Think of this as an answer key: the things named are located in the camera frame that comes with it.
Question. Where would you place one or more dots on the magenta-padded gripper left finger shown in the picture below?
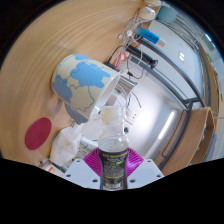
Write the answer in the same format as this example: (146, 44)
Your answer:
(80, 173)

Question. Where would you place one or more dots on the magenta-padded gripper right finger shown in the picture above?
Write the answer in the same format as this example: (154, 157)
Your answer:
(146, 172)

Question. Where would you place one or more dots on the clear plastic bottle dark label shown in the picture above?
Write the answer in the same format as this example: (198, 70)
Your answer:
(113, 160)

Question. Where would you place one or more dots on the white tissue pack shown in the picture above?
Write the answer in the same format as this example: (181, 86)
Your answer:
(65, 146)

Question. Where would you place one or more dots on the white desk lamp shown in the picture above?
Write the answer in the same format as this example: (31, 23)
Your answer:
(166, 125)

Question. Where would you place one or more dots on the flat round red coaster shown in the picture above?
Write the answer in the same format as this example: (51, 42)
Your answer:
(38, 133)

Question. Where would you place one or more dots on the white power adapter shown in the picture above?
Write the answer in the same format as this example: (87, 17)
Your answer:
(126, 86)

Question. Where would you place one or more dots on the cream mug blue map print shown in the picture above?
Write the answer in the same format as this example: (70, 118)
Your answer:
(83, 76)

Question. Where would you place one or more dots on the black handheld device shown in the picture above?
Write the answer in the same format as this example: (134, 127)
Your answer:
(141, 56)

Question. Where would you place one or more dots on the blue tube white cap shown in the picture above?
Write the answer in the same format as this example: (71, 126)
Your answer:
(150, 36)

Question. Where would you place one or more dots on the teal cushion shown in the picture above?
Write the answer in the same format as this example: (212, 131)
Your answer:
(167, 14)

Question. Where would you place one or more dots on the round white small object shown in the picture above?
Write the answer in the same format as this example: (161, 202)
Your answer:
(152, 3)
(146, 12)

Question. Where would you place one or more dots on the white wall socket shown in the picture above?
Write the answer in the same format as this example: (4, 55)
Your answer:
(131, 115)

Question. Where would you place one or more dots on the grey metal desk frame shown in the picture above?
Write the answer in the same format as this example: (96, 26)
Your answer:
(181, 80)

